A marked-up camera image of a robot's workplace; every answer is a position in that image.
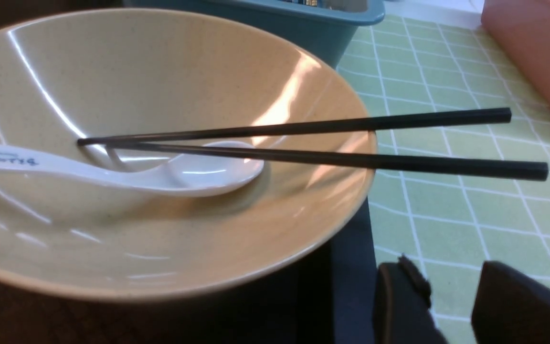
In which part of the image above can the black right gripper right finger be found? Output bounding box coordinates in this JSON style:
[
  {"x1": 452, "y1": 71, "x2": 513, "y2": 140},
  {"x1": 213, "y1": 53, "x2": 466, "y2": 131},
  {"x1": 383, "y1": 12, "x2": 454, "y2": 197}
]
[{"x1": 471, "y1": 260, "x2": 550, "y2": 344}]

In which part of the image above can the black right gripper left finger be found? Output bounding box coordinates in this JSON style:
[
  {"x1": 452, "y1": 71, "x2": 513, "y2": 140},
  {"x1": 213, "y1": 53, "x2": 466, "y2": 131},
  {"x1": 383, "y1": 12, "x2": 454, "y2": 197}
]
[{"x1": 373, "y1": 255, "x2": 447, "y2": 344}]

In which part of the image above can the black chopstick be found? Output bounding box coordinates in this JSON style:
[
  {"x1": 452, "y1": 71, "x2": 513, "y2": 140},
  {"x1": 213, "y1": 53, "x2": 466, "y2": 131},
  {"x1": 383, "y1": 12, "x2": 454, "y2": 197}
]
[
  {"x1": 107, "y1": 143, "x2": 549, "y2": 182},
  {"x1": 76, "y1": 107, "x2": 512, "y2": 146}
]

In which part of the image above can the white ceramic soup spoon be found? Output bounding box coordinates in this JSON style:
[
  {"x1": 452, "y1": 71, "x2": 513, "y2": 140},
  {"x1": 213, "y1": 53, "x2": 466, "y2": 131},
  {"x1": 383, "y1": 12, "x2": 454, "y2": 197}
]
[{"x1": 0, "y1": 144, "x2": 264, "y2": 197}]

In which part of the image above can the large tan noodle bowl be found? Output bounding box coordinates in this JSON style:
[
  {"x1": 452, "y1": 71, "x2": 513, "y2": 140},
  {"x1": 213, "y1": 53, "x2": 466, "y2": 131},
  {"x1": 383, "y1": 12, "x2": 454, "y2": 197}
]
[{"x1": 0, "y1": 9, "x2": 375, "y2": 302}]

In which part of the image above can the black plastic serving tray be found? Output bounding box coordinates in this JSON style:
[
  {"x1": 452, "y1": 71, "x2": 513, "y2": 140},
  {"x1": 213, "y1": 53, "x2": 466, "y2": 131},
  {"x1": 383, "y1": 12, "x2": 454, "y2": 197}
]
[{"x1": 237, "y1": 198, "x2": 378, "y2": 344}]

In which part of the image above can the pink plastic bin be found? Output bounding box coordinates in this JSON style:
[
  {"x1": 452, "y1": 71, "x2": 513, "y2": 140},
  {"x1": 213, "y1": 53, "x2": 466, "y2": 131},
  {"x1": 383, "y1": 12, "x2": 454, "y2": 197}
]
[{"x1": 481, "y1": 0, "x2": 550, "y2": 105}]

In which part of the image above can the blue-grey chopstick bin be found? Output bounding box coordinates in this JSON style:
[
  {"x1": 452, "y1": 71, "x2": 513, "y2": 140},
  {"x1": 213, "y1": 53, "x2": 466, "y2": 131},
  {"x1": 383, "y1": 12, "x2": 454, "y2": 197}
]
[{"x1": 123, "y1": 0, "x2": 385, "y2": 68}]

